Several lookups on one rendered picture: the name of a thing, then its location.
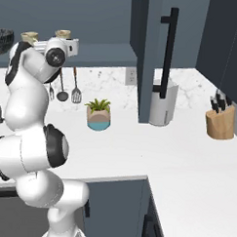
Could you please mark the dark tall cabinet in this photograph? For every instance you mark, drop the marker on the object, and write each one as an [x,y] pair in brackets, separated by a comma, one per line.
[224,47]

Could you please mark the black bowl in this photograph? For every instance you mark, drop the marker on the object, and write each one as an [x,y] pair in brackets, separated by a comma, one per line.
[3,39]

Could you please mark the white wall outlet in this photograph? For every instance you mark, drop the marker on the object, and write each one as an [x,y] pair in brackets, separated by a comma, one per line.
[131,76]

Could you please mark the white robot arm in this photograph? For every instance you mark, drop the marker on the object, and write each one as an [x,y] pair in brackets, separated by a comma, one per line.
[26,113]

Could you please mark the hanging metal fork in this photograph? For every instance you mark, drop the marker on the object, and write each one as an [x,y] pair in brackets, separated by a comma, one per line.
[51,92]

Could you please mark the blue-grey base cabinet door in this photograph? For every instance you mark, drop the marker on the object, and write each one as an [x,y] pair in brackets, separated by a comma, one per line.
[116,211]

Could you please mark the wooden knife block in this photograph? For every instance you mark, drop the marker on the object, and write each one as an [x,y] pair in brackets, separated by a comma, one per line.
[221,123]

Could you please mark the hanging slotted spatula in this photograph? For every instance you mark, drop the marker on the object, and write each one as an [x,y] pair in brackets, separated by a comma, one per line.
[76,95]

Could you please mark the blue-grey wall cabinet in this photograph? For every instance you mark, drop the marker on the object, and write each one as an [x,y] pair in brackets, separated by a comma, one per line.
[101,28]

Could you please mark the blue-grey corner cabinet door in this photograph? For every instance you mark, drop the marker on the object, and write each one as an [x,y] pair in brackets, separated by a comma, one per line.
[153,219]

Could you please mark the white paper towel roll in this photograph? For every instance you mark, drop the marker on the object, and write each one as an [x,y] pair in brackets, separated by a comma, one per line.
[168,106]

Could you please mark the beige glass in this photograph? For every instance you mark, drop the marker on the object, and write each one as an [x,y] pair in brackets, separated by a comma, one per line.
[29,37]
[63,33]

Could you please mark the potted green plant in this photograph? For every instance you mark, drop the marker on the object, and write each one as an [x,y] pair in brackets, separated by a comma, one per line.
[98,116]

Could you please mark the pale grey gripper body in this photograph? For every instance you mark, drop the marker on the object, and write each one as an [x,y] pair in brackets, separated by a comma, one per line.
[40,46]

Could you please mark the dark grey dishwasher front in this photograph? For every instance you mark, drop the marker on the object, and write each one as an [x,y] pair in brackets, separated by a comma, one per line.
[18,220]

